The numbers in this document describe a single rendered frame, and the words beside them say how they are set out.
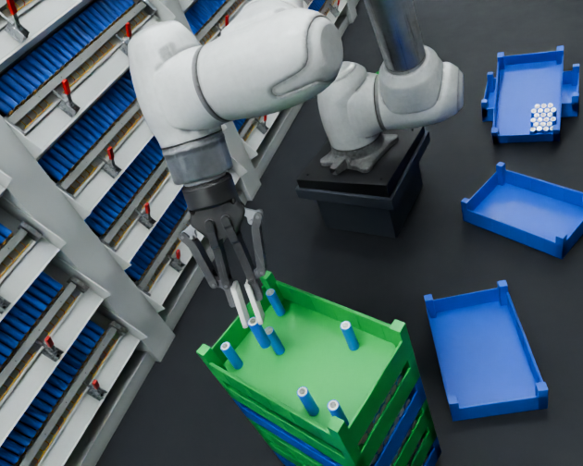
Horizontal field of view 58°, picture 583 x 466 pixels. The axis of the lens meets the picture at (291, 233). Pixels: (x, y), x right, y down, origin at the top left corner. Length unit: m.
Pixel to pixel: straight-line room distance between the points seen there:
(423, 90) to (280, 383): 0.81
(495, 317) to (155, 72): 1.03
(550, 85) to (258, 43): 1.49
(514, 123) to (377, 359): 1.23
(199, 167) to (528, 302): 0.98
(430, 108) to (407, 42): 0.20
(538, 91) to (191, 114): 1.49
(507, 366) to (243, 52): 0.97
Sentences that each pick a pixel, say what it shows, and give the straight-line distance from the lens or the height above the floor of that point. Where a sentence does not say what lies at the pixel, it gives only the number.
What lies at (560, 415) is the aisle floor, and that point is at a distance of 1.30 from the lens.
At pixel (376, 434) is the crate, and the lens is 0.89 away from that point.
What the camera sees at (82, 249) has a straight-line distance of 1.38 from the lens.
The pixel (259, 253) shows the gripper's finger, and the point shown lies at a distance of 0.77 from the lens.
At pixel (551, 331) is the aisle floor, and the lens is 1.40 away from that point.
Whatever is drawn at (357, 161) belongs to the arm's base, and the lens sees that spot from 1.54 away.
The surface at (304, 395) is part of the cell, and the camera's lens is 0.83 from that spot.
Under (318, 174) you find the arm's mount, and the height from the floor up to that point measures 0.23.
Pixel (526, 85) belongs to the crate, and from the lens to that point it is 2.02.
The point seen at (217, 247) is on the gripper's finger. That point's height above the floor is 0.68.
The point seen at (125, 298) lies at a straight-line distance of 1.49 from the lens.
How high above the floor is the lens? 1.16
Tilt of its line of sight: 41 degrees down
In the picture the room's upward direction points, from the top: 24 degrees counter-clockwise
